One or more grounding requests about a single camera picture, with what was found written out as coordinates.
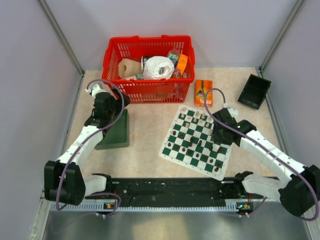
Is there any green white chess mat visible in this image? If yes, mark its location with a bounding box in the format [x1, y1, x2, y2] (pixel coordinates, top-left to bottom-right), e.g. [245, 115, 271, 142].
[158, 105, 232, 181]

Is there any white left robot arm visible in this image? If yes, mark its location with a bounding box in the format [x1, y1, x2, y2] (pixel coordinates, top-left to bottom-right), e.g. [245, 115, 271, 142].
[44, 79, 130, 210]

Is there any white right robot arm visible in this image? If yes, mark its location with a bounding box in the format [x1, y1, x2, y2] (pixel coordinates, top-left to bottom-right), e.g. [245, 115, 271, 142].
[210, 107, 320, 221]

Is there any green plastic tray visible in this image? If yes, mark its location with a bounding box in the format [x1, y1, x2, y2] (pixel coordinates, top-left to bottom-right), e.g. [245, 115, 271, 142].
[95, 109, 130, 150]

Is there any brown toilet paper roll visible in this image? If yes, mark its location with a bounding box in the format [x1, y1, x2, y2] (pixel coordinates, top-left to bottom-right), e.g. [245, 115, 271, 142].
[118, 58, 143, 79]

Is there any black plastic bin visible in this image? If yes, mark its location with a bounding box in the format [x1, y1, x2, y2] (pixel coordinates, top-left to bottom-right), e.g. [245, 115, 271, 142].
[237, 74, 272, 110]

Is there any orange razor box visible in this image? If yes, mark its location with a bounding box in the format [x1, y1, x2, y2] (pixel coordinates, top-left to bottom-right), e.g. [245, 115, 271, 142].
[194, 79, 213, 107]

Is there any red plastic shopping basket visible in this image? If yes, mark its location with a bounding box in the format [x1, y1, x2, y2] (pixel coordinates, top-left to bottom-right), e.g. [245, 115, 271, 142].
[101, 35, 195, 104]

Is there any white wrapped paper roll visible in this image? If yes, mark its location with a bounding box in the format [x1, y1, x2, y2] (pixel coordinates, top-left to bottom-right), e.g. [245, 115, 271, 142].
[143, 56, 175, 80]

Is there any orange small carton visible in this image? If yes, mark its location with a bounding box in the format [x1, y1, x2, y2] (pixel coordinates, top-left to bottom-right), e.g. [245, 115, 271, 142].
[176, 54, 188, 75]

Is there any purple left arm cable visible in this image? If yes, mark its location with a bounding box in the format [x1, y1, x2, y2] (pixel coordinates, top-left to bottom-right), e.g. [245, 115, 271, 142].
[55, 79, 126, 212]

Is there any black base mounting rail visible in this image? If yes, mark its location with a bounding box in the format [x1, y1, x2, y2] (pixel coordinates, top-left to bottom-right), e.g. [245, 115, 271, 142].
[77, 176, 266, 208]

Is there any metal frame rail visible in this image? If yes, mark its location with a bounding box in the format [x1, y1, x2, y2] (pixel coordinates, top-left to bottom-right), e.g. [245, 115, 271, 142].
[36, 0, 85, 76]

